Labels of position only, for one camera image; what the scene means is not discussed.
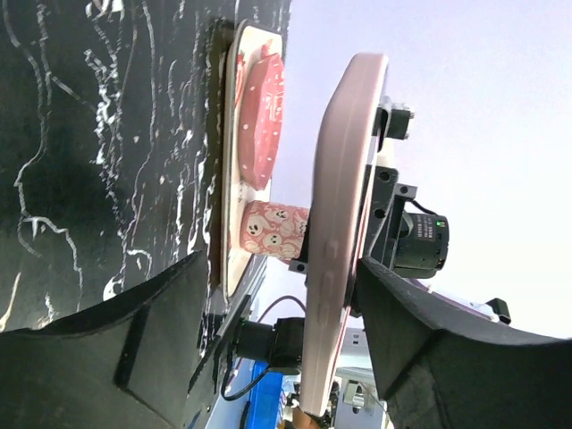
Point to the pink glass mug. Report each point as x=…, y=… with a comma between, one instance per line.
x=273, y=229

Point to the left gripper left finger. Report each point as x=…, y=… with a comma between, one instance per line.
x=124, y=363

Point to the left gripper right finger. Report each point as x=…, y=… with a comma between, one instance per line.
x=438, y=366

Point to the pink cased phone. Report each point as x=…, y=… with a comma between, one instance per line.
x=337, y=221

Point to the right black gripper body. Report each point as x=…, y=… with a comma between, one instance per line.
x=401, y=234

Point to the strawberry pattern tray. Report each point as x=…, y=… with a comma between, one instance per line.
x=247, y=42

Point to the pink dotted plate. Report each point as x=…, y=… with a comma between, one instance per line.
x=260, y=120

